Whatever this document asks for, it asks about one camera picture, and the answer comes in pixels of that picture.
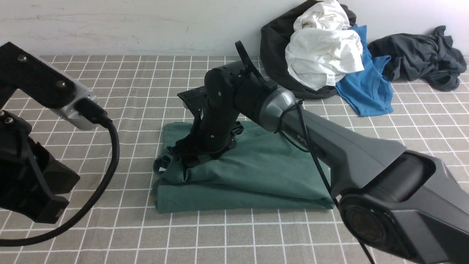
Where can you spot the white crumpled shirt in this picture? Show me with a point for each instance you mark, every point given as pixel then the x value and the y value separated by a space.
pixel 323 47

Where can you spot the dark grey crumpled shirt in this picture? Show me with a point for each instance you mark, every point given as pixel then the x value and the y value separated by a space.
pixel 428 57

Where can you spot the green long-sleeved shirt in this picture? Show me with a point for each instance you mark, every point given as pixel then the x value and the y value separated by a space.
pixel 264 171

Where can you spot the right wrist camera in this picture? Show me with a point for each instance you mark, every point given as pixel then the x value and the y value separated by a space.
pixel 194 99

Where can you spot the black garment in pile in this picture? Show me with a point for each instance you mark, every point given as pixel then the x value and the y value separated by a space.
pixel 275 37

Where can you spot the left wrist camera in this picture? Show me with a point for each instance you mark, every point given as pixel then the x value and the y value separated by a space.
pixel 49 87

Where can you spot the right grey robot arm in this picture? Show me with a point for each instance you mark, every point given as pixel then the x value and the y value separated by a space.
pixel 393 199

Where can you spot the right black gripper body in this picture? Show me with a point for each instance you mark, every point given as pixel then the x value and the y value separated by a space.
pixel 212 134

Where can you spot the grey checkered tablecloth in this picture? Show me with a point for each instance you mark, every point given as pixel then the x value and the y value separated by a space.
pixel 140 95

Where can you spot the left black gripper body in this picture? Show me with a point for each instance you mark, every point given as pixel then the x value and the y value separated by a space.
pixel 32 181

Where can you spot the blue t-shirt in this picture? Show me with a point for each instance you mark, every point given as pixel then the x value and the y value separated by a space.
pixel 368 92

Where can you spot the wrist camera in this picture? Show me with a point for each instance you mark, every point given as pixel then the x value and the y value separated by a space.
pixel 49 87
pixel 194 99

